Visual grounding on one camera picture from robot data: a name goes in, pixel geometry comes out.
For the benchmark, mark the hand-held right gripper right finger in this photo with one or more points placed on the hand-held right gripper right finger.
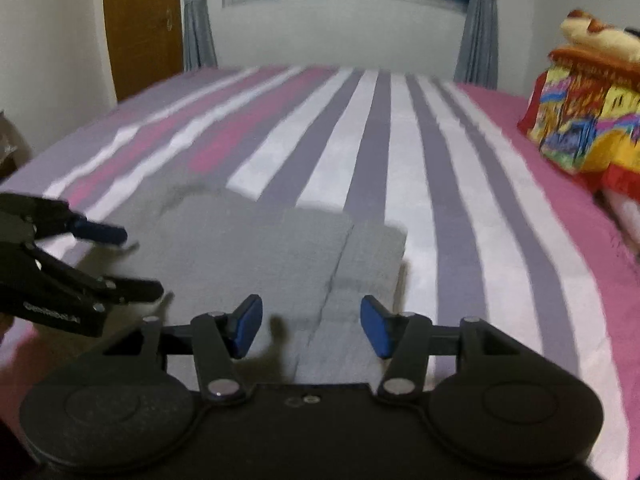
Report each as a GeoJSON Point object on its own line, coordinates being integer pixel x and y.
{"type": "Point", "coordinates": [375, 327]}

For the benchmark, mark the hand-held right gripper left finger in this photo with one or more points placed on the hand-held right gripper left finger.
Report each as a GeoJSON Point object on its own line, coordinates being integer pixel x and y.
{"type": "Point", "coordinates": [248, 327]}

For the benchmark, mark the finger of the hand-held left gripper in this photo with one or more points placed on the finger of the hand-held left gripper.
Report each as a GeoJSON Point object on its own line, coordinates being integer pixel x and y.
{"type": "Point", "coordinates": [130, 287]}
{"type": "Point", "coordinates": [100, 232]}

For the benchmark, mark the grey pants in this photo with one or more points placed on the grey pants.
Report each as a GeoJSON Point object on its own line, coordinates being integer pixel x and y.
{"type": "Point", "coordinates": [250, 260]}

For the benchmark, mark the striped pink purple bed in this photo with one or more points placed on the striped pink purple bed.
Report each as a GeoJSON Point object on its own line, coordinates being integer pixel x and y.
{"type": "Point", "coordinates": [425, 185]}

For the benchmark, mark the brown wooden door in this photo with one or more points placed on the brown wooden door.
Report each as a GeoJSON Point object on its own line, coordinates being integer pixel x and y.
{"type": "Point", "coordinates": [140, 25]}

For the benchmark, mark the grey curtain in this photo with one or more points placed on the grey curtain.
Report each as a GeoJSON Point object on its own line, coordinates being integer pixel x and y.
{"type": "Point", "coordinates": [477, 35]}
{"type": "Point", "coordinates": [197, 20]}

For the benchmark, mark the colourful red-edged blanket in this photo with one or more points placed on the colourful red-edged blanket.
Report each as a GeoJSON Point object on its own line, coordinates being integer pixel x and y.
{"type": "Point", "coordinates": [580, 120]}

